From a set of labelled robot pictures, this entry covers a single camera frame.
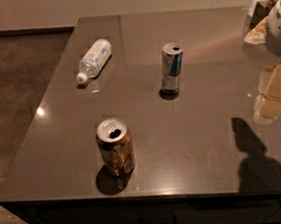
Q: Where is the clear plastic water bottle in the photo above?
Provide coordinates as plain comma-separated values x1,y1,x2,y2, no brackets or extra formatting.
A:
75,39,112,84

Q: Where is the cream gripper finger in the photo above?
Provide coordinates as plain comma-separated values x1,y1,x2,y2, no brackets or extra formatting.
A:
254,62,281,121

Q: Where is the silver blue redbull can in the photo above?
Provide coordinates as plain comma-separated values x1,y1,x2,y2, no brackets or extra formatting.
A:
161,42,183,95

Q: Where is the orange soda can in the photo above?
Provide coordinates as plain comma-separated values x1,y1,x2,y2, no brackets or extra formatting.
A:
95,118,135,177

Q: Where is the snack bag on table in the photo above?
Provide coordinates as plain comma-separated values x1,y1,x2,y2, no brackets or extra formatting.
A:
244,18,268,45

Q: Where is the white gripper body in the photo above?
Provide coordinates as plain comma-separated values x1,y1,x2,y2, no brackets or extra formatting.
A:
265,0,281,57

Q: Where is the upright clear bottle background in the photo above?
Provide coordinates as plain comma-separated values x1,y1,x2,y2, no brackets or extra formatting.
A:
242,0,269,36

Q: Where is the dark cabinet drawer front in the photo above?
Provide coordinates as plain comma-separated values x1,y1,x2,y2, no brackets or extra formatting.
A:
14,195,281,224

